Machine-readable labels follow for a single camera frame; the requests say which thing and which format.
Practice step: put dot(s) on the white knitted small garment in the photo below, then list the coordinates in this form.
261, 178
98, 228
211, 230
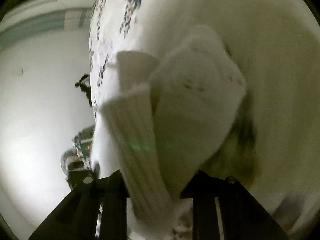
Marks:
170, 116

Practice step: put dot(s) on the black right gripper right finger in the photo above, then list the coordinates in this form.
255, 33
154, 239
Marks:
224, 209

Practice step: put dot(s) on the green shelf rack with items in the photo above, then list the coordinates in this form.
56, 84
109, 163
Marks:
82, 143

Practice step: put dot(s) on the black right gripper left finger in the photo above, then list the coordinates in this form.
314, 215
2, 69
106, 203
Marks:
77, 214

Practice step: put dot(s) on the left teal striped curtain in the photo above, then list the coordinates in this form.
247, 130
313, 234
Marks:
58, 20

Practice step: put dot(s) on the black clothes pile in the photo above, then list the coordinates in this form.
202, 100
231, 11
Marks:
85, 87

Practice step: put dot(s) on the floral bed sheet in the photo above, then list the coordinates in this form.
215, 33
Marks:
272, 147

